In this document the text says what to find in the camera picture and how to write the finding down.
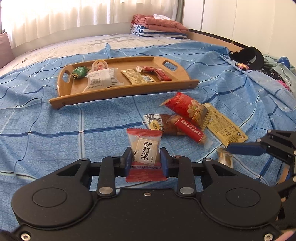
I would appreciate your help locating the white sheer curtain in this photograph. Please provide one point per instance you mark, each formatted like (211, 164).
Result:
(81, 16)

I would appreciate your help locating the gold small packet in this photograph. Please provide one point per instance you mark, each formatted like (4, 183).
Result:
(204, 117)

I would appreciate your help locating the folded blankets stack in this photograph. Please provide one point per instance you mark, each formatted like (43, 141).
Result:
(161, 24)

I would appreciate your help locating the olive drape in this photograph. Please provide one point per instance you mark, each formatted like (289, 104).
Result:
(179, 10)

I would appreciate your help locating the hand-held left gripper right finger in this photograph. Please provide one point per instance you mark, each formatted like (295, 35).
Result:
(164, 163)

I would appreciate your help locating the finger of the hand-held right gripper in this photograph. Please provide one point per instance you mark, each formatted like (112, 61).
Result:
(245, 148)

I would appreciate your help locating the white cloth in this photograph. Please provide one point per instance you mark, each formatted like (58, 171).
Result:
(161, 16)

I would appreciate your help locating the red biscuit packet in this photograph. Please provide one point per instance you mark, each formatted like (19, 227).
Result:
(192, 132)

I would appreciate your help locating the wooden bed frame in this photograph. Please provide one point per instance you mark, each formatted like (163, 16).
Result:
(212, 37)

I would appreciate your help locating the red white snack packet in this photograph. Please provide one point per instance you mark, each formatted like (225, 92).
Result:
(145, 148)

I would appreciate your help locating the green candy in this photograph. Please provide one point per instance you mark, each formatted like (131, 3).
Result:
(81, 72)

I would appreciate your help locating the yellow packet black print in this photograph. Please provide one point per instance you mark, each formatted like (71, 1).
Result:
(226, 129)

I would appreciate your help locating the dark floral cloth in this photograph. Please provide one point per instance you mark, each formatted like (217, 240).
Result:
(276, 74)

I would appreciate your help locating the striped folded blanket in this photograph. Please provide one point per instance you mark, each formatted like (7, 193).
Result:
(148, 32)

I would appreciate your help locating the wooden tray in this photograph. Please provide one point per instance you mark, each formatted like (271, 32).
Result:
(76, 89)

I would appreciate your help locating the blue plastic object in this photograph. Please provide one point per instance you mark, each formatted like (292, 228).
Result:
(284, 62)

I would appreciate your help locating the black cap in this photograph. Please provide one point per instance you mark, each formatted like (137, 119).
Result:
(249, 56)

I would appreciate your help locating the blue checked bedsheet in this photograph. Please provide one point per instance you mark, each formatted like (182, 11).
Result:
(69, 129)

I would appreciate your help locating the mauve pillow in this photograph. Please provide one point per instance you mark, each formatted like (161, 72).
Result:
(5, 49)

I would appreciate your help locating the beige snack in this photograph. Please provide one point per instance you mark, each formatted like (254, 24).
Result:
(225, 158)

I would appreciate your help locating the brown pastry packet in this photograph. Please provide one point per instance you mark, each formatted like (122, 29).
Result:
(167, 124)

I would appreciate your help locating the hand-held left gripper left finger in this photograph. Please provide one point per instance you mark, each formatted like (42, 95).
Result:
(128, 162)

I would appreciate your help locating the red nut packet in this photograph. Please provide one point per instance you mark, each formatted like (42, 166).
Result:
(182, 105)

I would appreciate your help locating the round jelly cup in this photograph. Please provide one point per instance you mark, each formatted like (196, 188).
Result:
(100, 64)

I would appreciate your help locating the white wardrobe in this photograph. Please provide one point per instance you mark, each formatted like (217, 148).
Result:
(231, 16)

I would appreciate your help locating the red snack bar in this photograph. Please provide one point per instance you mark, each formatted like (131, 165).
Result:
(163, 75)

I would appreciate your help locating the yellow packet green label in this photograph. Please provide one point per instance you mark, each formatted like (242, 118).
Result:
(136, 76)

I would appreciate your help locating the small red packet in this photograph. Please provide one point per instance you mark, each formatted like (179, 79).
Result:
(148, 69)

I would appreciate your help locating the white mattress cover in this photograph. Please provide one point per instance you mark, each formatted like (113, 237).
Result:
(69, 46)

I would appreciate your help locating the pale green garment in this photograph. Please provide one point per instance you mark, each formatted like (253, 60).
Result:
(284, 74)

